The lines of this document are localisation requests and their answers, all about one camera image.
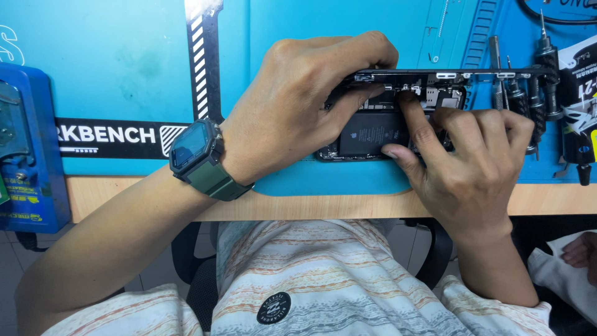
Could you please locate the person's right hand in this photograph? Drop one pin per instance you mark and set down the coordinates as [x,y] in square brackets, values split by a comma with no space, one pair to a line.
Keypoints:
[471,172]

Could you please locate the person's left hand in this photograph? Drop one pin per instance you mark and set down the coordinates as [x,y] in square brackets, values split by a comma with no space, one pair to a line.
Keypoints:
[280,107]

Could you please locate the black smartphone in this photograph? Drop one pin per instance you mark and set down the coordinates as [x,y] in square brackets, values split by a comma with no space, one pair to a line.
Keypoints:
[368,135]

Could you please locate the green square wristwatch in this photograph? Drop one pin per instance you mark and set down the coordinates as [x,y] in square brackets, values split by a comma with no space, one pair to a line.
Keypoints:
[193,147]

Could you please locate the blue silicone repair mat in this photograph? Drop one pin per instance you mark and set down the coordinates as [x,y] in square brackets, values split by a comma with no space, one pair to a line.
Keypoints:
[326,18]

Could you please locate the grey metal tweezers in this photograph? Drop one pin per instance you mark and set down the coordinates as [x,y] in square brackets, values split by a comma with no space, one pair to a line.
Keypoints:
[495,56]

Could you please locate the black printed tool packet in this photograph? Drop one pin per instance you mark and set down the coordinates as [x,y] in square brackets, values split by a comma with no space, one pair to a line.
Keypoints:
[578,93]

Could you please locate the white cloth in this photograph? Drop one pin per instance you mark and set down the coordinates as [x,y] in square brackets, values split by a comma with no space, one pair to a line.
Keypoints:
[555,280]

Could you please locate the thin metal spring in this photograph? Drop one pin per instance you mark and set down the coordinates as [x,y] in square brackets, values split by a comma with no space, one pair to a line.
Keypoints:
[443,18]

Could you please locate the teal printed workbench mat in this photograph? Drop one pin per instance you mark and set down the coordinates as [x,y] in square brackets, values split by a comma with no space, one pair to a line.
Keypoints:
[116,70]

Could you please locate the person's striped shirt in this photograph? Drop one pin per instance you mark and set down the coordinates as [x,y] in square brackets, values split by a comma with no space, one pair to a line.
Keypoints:
[326,280]

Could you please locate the black office chair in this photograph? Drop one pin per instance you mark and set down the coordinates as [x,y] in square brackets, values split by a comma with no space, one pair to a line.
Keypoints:
[196,280]

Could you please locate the blue metal repair fixture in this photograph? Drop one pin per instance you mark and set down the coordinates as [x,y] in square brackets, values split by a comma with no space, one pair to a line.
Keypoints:
[32,140]

